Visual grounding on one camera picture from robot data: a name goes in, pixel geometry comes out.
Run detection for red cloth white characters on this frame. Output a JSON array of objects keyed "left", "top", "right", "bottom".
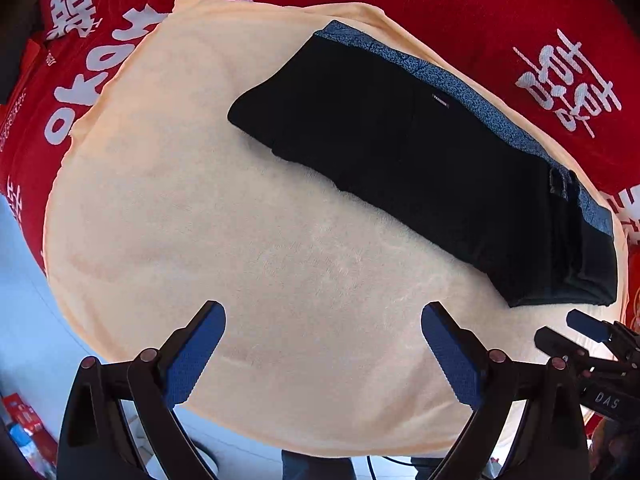
[{"left": 1, "top": 0, "right": 639, "bottom": 322}]

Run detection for red box on floor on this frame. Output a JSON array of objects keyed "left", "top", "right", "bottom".
[{"left": 1, "top": 393, "right": 58, "bottom": 467}]

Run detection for person's right hand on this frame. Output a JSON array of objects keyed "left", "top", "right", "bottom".
[{"left": 589, "top": 418, "right": 640, "bottom": 480}]

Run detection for peach towel mat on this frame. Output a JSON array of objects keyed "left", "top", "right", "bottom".
[{"left": 41, "top": 0, "right": 629, "bottom": 458}]

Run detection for black pants blue waistband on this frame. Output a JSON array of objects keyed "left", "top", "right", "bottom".
[{"left": 228, "top": 21, "right": 618, "bottom": 307}]

